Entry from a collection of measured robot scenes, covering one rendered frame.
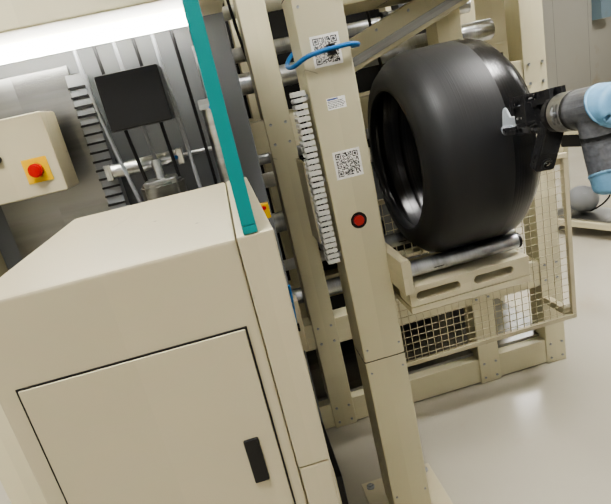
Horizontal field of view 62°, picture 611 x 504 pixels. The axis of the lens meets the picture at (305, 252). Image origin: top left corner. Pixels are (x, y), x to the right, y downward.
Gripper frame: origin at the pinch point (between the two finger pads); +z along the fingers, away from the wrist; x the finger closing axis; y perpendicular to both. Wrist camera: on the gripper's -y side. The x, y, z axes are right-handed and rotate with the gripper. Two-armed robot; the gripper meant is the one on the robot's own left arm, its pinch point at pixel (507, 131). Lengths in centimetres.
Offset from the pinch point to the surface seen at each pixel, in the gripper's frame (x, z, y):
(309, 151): 43.3, 21.6, 5.9
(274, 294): 64, -47, -11
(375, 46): 8, 57, 34
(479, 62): -0.6, 8.8, 17.4
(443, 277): 15.3, 16.3, -35.7
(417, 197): 5, 52, -17
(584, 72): -742, 932, 35
